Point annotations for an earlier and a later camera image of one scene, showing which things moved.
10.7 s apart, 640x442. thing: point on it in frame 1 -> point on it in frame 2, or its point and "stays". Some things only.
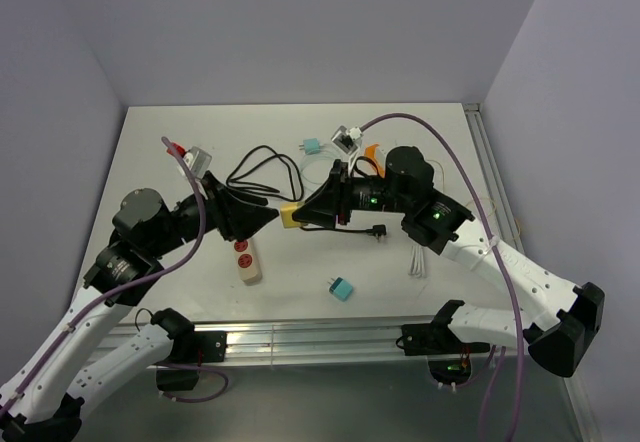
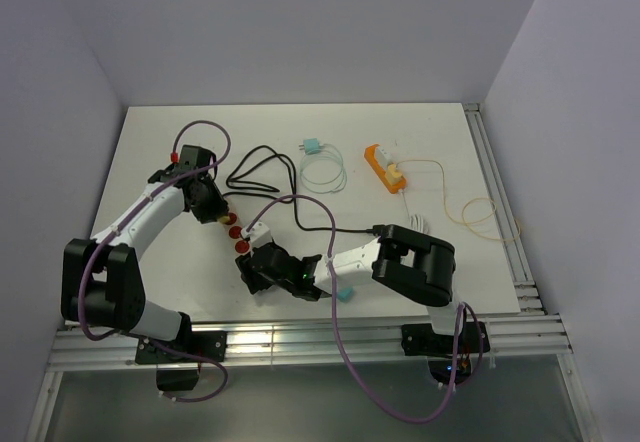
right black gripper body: [372, 193] -> [265, 282]
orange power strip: [370, 152] stays
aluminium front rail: [332, 342] stays
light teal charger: [310, 146] stays
